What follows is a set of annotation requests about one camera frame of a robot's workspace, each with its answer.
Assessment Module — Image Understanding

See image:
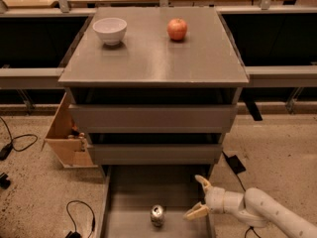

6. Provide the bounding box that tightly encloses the cardboard box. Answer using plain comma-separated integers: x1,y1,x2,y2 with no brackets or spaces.
45,94,95,168

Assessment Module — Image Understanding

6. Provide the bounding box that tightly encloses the black object left edge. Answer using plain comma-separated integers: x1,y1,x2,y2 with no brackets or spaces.
0,173,11,189

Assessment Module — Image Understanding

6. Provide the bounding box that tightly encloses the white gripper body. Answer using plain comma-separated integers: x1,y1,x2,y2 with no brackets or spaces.
205,186,245,214

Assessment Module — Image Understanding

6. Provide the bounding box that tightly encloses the grey open bottom drawer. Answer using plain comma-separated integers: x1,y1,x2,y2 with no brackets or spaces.
96,165,215,238

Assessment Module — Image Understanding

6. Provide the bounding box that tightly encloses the silver 7up can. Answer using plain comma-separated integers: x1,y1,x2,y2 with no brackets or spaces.
150,204,164,228

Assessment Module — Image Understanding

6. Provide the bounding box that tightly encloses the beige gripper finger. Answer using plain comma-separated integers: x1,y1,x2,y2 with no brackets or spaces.
195,175,212,192
183,202,210,220

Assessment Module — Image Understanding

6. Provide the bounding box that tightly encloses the grey top drawer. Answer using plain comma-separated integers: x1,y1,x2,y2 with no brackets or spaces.
69,104,237,133

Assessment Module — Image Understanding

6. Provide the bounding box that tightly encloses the black cable left floor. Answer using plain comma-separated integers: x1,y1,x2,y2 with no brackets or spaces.
0,116,39,161

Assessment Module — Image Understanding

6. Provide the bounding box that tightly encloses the white ceramic bowl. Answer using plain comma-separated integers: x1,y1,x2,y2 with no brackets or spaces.
92,18,128,46

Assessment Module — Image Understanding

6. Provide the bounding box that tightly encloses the grey metal rail left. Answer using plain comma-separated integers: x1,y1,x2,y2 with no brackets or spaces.
0,68,63,89

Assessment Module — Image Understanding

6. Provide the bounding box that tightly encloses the red apple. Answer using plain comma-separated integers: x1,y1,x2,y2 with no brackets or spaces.
167,18,187,41

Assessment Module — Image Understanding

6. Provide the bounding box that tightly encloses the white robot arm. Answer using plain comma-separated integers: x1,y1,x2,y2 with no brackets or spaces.
184,175,317,238

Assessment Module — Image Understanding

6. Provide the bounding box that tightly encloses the black cable right floor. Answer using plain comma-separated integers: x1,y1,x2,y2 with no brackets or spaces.
235,172,264,238

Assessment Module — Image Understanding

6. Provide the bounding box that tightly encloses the grey metal rail right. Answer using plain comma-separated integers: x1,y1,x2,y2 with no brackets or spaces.
245,65,317,87

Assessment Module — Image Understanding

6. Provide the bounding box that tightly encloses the grey drawer cabinet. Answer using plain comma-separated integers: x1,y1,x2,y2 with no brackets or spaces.
57,6,250,180

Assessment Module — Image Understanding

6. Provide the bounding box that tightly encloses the black looped cable bottom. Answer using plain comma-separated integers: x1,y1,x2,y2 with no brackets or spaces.
64,199,97,238

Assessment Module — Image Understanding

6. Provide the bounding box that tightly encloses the black power adapter right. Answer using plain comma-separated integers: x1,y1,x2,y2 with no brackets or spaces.
226,156,246,175

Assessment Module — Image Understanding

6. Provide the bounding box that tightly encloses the black cable floor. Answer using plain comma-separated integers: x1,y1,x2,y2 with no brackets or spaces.
235,172,264,238
0,116,39,161

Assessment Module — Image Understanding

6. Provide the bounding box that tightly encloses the grey middle drawer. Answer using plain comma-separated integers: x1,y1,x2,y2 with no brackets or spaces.
87,144,222,165

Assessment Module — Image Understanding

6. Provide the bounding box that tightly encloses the grey metal rail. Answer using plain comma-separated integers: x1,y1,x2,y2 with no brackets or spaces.
0,68,63,89
245,65,317,87

